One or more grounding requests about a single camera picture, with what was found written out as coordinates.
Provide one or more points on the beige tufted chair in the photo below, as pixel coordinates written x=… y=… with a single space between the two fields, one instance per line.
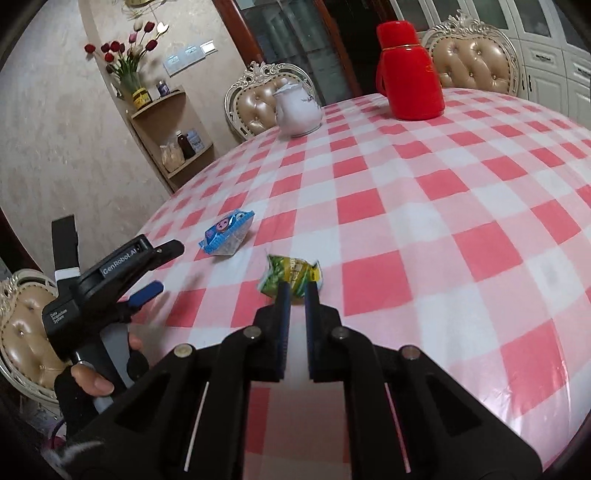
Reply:
x=258 y=104
x=27 y=332
x=471 y=55

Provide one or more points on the white cabinet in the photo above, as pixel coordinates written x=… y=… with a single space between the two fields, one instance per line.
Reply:
x=545 y=50

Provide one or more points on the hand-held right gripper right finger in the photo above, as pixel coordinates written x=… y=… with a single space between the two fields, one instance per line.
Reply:
x=313 y=327

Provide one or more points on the wooden corner shelf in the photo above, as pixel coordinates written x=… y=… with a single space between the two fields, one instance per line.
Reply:
x=180 y=138

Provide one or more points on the white teapot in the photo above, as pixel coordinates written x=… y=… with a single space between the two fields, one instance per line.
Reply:
x=298 y=108

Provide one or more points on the green snack packet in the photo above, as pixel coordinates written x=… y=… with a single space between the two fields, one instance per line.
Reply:
x=291 y=272

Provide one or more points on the wall switch panel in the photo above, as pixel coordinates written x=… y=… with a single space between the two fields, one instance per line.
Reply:
x=189 y=57

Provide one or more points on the red thermos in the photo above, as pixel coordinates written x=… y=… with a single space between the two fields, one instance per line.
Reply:
x=411 y=74

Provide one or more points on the blue label jar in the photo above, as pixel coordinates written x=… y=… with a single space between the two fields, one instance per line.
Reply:
x=196 y=140

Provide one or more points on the dark glass door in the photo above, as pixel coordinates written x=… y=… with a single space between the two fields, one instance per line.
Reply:
x=295 y=41

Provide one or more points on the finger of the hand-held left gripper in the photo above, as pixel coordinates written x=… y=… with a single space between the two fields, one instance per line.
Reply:
x=168 y=251
x=145 y=294

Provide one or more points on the small purple jar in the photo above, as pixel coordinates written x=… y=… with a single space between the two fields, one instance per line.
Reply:
x=162 y=88

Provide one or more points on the artificial tulips in vase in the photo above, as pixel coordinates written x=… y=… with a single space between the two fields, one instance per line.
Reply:
x=127 y=55

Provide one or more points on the white bun packet blue edges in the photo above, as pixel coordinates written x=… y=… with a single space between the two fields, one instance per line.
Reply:
x=228 y=233

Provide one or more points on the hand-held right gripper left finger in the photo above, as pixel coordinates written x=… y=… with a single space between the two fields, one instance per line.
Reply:
x=284 y=327

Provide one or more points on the person's left hand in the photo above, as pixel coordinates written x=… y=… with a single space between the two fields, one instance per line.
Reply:
x=90 y=381

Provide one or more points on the clear bag of food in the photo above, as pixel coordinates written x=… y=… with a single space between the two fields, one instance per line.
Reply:
x=171 y=154

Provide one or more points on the brown bottle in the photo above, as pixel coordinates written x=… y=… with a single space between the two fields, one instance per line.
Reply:
x=187 y=144

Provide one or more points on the yellow label jar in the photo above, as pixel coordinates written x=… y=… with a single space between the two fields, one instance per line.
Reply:
x=141 y=98

